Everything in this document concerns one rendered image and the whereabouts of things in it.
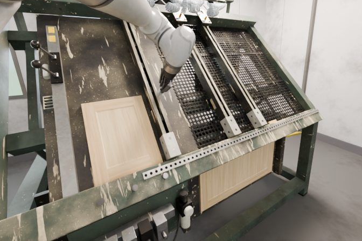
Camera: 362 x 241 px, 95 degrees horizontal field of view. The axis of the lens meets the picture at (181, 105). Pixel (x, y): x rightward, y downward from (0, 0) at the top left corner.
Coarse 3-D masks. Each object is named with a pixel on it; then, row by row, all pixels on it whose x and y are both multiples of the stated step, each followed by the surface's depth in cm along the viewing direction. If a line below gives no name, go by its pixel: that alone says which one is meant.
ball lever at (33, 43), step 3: (30, 42) 76; (33, 42) 76; (36, 42) 77; (39, 42) 78; (33, 45) 76; (36, 45) 77; (39, 45) 78; (36, 48) 78; (39, 48) 80; (42, 48) 81; (45, 51) 82; (48, 54) 84; (54, 57) 87
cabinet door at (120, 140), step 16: (96, 112) 85; (112, 112) 88; (128, 112) 91; (144, 112) 94; (96, 128) 81; (112, 128) 84; (128, 128) 87; (144, 128) 89; (96, 144) 77; (112, 144) 80; (128, 144) 83; (144, 144) 86; (96, 160) 74; (112, 160) 77; (128, 160) 79; (144, 160) 81; (160, 160) 84; (96, 176) 71; (112, 176) 73
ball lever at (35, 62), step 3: (33, 60) 72; (36, 60) 73; (33, 63) 72; (36, 63) 72; (39, 63) 73; (33, 66) 72; (36, 66) 72; (39, 66) 73; (42, 66) 76; (45, 69) 77; (48, 72) 79; (51, 72) 80; (54, 75) 82; (57, 75) 83
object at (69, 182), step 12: (48, 36) 94; (48, 48) 90; (60, 60) 89; (60, 84) 83; (60, 96) 80; (60, 108) 78; (60, 120) 75; (60, 132) 73; (60, 144) 71; (72, 144) 74; (60, 156) 69; (72, 156) 70; (60, 168) 67; (72, 168) 68; (72, 180) 66; (72, 192) 64
